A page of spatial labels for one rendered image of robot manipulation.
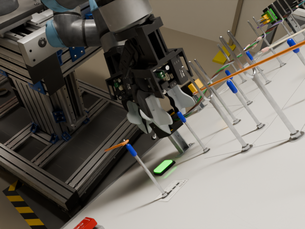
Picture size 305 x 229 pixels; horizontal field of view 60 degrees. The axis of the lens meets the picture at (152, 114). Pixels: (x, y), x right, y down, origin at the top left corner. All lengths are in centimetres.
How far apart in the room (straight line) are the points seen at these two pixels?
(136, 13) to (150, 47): 5
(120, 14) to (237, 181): 27
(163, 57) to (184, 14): 283
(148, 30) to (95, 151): 135
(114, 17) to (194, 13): 278
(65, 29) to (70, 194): 100
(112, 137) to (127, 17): 139
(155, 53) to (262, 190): 26
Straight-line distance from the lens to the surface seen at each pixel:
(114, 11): 41
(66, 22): 80
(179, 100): 51
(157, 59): 40
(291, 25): 110
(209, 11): 310
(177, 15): 328
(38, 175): 169
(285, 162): 30
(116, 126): 182
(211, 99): 36
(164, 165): 53
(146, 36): 40
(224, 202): 30
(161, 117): 48
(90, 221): 46
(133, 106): 67
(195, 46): 307
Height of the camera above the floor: 155
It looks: 45 degrees down
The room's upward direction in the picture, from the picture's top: straight up
